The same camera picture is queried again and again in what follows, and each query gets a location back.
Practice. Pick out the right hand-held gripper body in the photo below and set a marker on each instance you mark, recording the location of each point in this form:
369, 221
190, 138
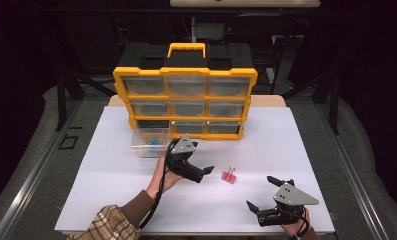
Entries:
291, 196

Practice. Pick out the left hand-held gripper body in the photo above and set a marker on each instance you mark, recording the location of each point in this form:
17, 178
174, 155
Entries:
182, 166

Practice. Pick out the blue binder clip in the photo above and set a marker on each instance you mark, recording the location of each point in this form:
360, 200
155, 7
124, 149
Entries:
154, 142

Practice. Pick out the clear plastic drawer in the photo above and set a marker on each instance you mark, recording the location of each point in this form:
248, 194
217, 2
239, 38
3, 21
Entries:
142, 150

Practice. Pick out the person's left hand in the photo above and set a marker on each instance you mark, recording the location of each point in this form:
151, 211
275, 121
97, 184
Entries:
160, 181

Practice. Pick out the person's right hand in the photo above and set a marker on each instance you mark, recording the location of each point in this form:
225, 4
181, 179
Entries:
297, 228

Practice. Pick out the group of clear cabinet drawers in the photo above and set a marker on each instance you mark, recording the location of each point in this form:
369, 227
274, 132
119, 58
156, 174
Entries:
186, 87

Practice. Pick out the yellow black organizer cabinet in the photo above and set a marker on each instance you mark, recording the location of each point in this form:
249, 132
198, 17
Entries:
186, 63

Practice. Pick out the black metal stand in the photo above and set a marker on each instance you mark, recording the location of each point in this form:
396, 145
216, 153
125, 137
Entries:
334, 103
62, 100

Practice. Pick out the black chair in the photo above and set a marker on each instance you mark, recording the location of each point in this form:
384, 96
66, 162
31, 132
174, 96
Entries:
262, 43

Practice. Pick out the aluminium floor rail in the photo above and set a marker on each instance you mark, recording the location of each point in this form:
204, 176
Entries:
32, 173
352, 173

